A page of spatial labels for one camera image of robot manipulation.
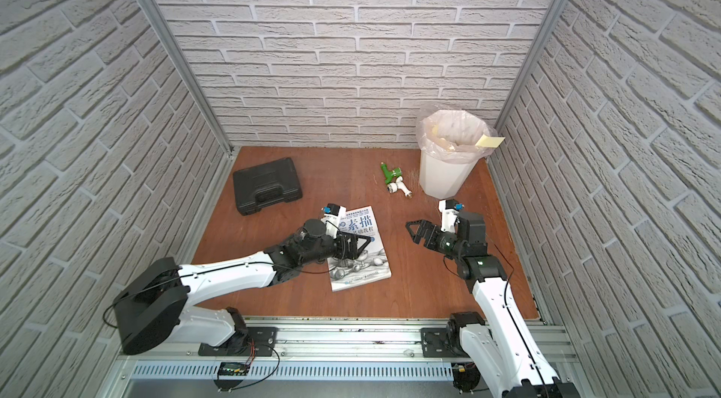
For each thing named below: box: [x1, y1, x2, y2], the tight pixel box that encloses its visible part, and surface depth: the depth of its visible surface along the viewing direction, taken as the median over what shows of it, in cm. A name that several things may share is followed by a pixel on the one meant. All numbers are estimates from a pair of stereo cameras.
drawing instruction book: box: [326, 205, 392, 292], surface depth 87 cm
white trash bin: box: [419, 150, 483, 200], surface depth 96 cm
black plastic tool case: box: [232, 157, 303, 216], surface depth 103 cm
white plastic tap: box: [386, 175, 414, 199], surface depth 107 cm
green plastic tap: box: [380, 161, 402, 185], surface depth 112 cm
